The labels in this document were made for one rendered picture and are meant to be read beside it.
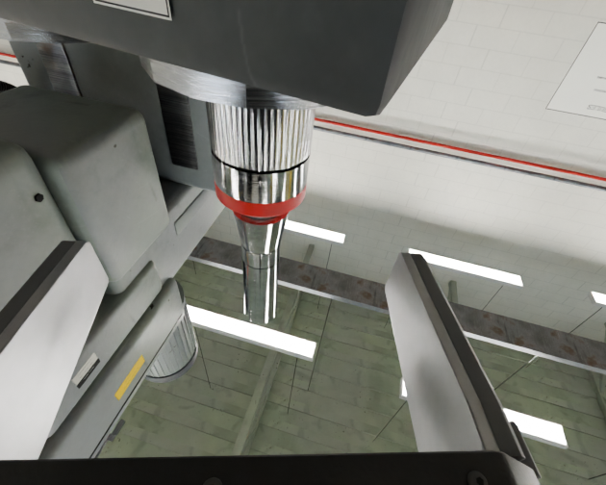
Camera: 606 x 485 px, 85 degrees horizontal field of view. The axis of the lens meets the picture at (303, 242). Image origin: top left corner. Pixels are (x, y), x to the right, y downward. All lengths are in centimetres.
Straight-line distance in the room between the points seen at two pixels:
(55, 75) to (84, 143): 32
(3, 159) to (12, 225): 8
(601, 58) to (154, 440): 679
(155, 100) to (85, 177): 25
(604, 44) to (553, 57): 41
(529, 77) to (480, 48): 64
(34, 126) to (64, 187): 11
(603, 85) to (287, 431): 558
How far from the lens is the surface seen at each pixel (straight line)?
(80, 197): 57
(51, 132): 60
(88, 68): 81
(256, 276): 21
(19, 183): 53
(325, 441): 532
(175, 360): 115
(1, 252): 54
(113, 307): 71
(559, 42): 470
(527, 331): 372
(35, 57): 89
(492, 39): 454
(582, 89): 494
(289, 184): 15
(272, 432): 530
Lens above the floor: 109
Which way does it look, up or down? 44 degrees up
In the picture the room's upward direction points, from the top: 173 degrees counter-clockwise
